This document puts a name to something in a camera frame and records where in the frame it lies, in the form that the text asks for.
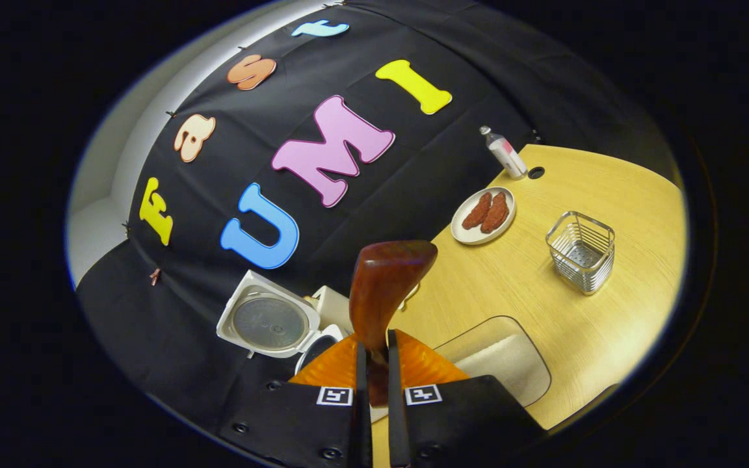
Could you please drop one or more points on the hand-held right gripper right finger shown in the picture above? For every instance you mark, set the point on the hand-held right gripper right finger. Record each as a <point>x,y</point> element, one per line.
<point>396,416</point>

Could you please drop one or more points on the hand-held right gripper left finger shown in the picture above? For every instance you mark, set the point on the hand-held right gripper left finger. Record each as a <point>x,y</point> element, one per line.
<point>363,416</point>

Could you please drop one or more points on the clear container of white rice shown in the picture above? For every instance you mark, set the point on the clear container of white rice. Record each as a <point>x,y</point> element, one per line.
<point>498,361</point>

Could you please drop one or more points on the brown wooden spoon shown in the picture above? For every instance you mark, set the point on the brown wooden spoon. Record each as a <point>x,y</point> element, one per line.
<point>384,286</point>

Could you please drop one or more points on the white rice cooker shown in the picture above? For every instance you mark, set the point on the white rice cooker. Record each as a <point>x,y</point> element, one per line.
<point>270,322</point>

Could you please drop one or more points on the white toaster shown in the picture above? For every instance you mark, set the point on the white toaster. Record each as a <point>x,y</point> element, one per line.
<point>332,309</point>

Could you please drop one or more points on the white oval plate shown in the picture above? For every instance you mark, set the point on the white oval plate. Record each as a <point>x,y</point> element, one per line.
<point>462,233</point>

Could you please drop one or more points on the red meat piece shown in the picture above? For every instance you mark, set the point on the red meat piece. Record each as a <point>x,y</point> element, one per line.
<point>495,213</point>
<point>476,211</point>

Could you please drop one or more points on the black desk grommet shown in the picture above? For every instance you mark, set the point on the black desk grommet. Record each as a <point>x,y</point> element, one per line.
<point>536,172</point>

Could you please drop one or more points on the small clear bottle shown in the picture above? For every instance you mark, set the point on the small clear bottle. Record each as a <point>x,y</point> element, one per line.
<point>504,154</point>

